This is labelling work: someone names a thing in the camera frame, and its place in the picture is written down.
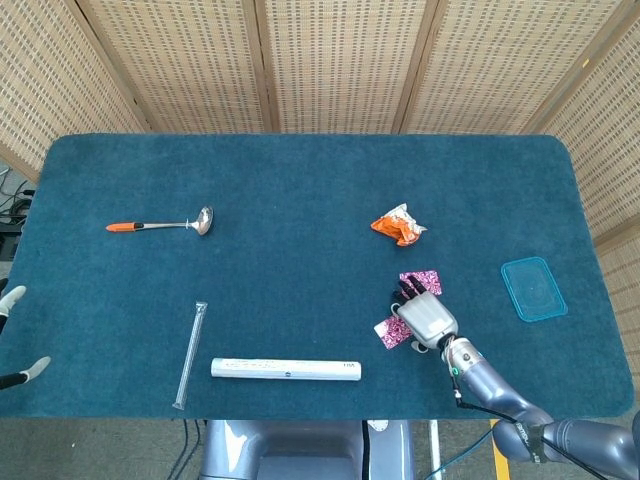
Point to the pink paper square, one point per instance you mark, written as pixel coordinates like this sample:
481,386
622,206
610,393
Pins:
392,335
432,281

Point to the yellow floor tape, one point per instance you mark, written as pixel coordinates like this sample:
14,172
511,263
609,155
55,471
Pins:
501,467

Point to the teal plastic container lid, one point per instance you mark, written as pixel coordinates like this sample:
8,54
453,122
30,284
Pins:
532,290

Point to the silver-blue robot torso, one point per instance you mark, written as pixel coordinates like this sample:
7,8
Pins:
300,450

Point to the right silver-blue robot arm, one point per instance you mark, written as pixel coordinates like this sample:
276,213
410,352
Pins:
480,380

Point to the woven bamboo screen panel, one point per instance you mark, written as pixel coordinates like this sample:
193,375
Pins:
500,65
50,90
185,65
340,65
615,150

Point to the crumpled orange snack wrapper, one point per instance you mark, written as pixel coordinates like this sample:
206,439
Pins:
400,225

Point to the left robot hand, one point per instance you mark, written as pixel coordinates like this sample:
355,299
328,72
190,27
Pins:
12,297

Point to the long clear wrapped tube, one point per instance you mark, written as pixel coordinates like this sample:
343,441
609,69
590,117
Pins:
191,350

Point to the teal felt table cloth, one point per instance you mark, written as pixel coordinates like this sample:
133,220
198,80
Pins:
300,280

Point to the white cling film roll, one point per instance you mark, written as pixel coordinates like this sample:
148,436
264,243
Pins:
285,369

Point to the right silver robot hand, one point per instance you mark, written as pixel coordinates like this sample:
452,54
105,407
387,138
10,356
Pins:
427,317

